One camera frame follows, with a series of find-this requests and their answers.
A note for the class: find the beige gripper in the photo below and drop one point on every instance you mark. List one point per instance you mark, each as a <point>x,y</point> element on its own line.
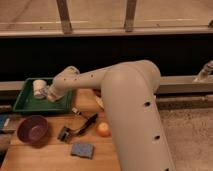
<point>56,92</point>

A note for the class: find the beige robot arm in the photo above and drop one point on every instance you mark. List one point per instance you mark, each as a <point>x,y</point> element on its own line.
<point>128,95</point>

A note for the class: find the green plastic tray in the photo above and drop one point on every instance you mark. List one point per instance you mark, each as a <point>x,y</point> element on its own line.
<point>27,103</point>

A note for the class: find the white paper cup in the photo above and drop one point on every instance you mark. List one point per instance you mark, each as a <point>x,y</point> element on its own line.
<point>37,85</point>

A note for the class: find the banana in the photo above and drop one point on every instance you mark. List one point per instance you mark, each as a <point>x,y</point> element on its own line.
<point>99,102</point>

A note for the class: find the purple bowl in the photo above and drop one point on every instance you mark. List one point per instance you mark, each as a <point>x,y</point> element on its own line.
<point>32,129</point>

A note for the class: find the orange round fruit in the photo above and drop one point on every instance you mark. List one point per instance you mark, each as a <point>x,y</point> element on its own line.
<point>103,129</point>

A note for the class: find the blue sponge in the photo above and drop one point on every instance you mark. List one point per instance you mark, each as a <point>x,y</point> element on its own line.
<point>84,150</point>

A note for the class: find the metal faucet pipe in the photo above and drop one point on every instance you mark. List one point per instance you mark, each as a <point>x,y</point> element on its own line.
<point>205,72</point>

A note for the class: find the black handled brush tool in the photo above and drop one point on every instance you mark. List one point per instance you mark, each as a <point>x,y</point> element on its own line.
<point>67,133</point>

